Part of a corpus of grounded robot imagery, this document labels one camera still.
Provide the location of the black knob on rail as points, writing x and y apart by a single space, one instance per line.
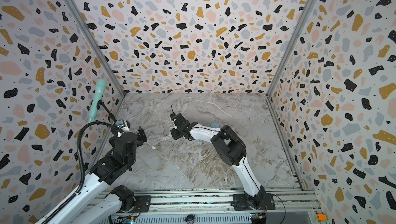
190 219

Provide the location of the orange button box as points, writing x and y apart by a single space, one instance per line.
321 217

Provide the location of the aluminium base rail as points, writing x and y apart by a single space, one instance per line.
292 206

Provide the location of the mint green microphone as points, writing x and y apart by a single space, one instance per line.
100 88

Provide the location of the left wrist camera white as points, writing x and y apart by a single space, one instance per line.
123 125

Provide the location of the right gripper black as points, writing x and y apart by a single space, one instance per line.
174 132

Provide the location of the blue earbud charging case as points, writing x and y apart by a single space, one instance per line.
214 125

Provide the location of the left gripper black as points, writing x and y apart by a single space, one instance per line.
141 140

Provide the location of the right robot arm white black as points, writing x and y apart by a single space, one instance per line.
232 151

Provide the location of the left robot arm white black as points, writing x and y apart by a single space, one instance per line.
104 173

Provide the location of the black microphone stand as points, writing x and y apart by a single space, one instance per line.
111 116

